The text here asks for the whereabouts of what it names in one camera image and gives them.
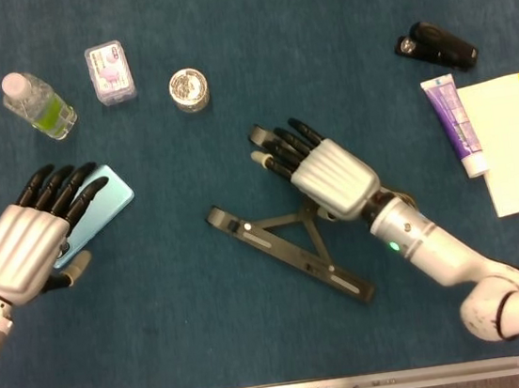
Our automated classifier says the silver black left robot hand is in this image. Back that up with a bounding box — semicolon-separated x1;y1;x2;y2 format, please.
0;156;125;310

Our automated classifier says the purple white tube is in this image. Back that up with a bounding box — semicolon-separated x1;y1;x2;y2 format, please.
418;70;490;184

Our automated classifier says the black folding stand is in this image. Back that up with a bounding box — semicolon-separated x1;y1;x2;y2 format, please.
195;113;378;322

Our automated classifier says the teal table cloth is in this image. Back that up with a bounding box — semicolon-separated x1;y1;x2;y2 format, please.
0;0;519;388

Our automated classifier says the clear bottle green label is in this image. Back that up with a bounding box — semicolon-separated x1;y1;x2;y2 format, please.
0;65;81;148

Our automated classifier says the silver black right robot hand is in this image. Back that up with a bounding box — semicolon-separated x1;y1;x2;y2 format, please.
246;107;386;233

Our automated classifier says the round clear paperclip container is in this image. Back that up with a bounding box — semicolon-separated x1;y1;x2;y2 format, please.
165;65;213;116

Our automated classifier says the black stapler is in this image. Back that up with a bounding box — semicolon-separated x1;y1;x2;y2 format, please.
390;14;482;81

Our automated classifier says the turquoise smartphone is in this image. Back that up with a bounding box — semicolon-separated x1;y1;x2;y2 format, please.
41;161;144;271

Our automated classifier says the clear box purple print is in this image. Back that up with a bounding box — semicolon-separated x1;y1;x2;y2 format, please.
82;38;139;110

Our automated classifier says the white yellow booklet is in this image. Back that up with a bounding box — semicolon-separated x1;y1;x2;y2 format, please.
455;70;519;222

